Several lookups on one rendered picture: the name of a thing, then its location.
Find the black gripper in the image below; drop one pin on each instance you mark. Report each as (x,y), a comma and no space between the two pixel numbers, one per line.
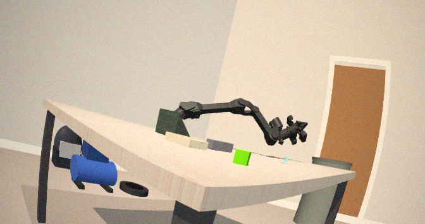
(296,128)

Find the beige square tray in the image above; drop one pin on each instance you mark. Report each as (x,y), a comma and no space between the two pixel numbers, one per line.
(186,141)

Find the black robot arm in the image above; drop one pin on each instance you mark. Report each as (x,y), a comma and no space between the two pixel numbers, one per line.
(272,132)

